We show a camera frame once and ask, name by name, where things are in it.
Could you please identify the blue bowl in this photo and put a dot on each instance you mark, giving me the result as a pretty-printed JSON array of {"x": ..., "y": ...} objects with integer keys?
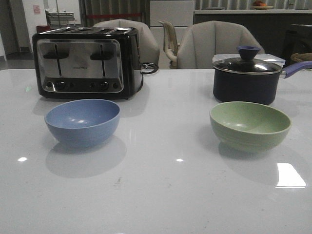
[{"x": 83, "y": 123}]

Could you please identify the green bowl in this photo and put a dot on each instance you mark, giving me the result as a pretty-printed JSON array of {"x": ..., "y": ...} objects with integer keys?
[{"x": 249, "y": 127}]

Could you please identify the beige armchair left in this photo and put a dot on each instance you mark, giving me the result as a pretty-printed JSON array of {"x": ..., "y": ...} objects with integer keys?
[{"x": 149, "y": 48}]

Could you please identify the beige armchair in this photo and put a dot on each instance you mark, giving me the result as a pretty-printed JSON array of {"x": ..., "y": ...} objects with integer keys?
[
  {"x": 149, "y": 48},
  {"x": 201, "y": 41}
]

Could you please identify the cream plastic chair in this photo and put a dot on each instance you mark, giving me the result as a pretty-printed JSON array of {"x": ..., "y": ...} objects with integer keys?
[{"x": 170, "y": 45}]

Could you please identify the dark blue saucepan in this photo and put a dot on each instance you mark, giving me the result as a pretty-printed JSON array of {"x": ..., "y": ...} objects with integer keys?
[{"x": 252, "y": 88}]

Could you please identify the beige armchair right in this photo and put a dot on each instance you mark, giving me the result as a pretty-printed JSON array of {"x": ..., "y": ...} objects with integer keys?
[{"x": 201, "y": 41}]

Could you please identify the black and chrome toaster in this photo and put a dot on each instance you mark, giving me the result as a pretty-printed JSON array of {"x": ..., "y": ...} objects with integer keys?
[{"x": 88, "y": 62}]

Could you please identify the glass pot lid blue knob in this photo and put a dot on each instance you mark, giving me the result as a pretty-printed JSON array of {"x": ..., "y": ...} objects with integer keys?
[{"x": 246, "y": 63}]

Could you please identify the white cabinet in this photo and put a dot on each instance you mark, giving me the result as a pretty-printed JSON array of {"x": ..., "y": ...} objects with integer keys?
[{"x": 179, "y": 12}]

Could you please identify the metal rack cart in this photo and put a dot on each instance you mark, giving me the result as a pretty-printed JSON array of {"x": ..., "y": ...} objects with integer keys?
[{"x": 59, "y": 19}]

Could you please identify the red bin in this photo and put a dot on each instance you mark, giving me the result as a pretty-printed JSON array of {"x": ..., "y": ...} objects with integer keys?
[{"x": 42, "y": 28}]

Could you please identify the fruit bowl on counter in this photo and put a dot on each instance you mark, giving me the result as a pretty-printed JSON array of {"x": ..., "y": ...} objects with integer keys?
[{"x": 260, "y": 5}]

